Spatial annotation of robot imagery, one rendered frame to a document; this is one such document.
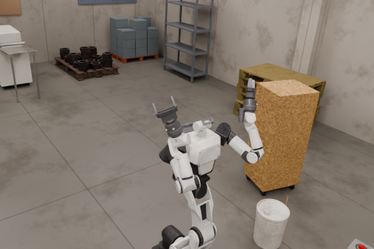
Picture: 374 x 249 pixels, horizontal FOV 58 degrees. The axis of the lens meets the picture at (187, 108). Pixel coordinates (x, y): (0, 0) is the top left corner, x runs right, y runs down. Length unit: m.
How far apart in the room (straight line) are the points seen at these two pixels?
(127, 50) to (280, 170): 5.58
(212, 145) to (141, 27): 6.61
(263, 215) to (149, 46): 6.38
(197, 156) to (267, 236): 1.43
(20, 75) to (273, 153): 5.08
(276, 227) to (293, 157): 0.98
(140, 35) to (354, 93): 5.13
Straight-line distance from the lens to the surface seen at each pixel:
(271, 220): 3.21
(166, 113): 1.82
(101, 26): 9.18
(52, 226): 3.66
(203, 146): 2.15
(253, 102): 2.24
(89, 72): 7.40
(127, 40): 8.44
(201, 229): 2.50
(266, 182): 3.90
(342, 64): 5.86
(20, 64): 7.09
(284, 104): 3.49
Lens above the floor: 2.41
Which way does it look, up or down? 24 degrees down
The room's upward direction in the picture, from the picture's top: 4 degrees clockwise
